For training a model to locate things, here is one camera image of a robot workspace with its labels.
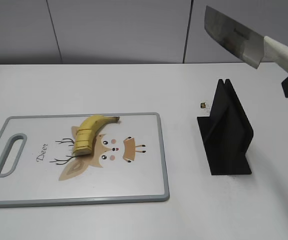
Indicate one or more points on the white handled kitchen knife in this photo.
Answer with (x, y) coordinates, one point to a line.
(241, 41)

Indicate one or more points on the yellow banana stem half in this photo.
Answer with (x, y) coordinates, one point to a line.
(94, 123)

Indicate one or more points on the black knife stand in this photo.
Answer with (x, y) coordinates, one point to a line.
(226, 133)

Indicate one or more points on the small yellow crumb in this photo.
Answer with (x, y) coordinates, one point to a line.
(203, 105)

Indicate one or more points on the white deer cutting board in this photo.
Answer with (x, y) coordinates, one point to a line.
(38, 167)

